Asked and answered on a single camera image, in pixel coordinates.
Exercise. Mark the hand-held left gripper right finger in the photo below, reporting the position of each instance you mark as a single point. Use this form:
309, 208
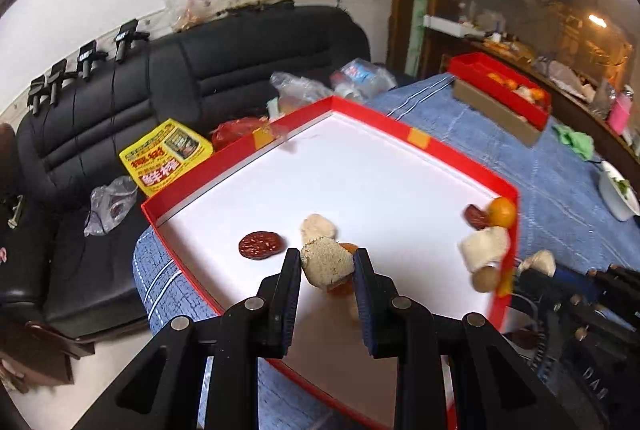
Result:
365, 310

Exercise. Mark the orange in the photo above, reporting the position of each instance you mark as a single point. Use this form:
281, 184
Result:
501, 212
537, 96
496, 78
345, 287
511, 84

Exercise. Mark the pink cup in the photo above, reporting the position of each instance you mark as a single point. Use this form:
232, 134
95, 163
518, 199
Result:
620, 117

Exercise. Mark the green leafy vegetable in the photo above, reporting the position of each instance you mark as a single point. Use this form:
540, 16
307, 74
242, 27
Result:
621, 186

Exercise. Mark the black clamp device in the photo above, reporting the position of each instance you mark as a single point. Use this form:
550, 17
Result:
36, 94
57, 77
127, 37
87, 57

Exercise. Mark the black leather sofa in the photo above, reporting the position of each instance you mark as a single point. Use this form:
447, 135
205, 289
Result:
225, 59

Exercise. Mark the plastic water bottle pack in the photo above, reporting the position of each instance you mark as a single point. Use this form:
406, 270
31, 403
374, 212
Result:
362, 77

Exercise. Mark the yellow printed packet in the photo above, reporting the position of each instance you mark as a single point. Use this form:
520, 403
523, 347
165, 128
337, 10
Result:
160, 159

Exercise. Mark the dark wooden side table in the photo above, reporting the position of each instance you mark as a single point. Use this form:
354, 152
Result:
40, 355

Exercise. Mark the red plastic bag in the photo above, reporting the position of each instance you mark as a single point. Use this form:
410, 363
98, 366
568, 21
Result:
232, 133

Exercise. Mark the white bowl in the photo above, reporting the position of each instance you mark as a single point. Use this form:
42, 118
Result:
615, 202

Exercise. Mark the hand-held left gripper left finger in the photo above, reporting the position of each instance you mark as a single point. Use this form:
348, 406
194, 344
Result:
290, 310

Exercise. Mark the dark brown bag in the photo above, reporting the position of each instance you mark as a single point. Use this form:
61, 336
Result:
10, 220

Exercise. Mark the brown round fruit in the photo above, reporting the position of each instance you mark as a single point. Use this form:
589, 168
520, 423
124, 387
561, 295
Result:
486, 280

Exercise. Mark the crumpled clear plastic bag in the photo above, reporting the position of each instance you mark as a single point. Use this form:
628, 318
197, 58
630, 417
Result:
190, 7

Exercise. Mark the brown cardboard box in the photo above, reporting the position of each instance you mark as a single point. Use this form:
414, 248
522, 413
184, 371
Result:
500, 119

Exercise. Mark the white flat box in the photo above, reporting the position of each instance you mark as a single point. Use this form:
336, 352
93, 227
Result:
445, 24

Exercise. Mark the beige sugarcane piece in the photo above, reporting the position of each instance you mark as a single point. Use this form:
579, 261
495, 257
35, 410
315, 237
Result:
482, 247
525, 92
539, 262
325, 262
317, 226

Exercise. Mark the blue plaid tablecloth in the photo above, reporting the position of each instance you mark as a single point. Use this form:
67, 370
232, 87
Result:
560, 190

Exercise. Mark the clear bag with contents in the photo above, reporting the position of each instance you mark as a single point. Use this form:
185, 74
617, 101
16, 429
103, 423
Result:
300, 89

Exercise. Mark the red box holding produce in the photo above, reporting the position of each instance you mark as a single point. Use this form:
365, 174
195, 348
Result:
495, 94

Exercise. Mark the red date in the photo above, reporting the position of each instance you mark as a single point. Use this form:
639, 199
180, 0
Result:
260, 244
474, 216

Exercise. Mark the red box with white inside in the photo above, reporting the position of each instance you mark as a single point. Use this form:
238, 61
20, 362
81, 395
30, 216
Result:
350, 169

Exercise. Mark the green cloth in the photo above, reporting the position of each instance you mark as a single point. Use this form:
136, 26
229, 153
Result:
575, 142

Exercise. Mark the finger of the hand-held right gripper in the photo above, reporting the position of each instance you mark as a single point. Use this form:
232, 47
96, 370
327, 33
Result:
550, 287
620, 279

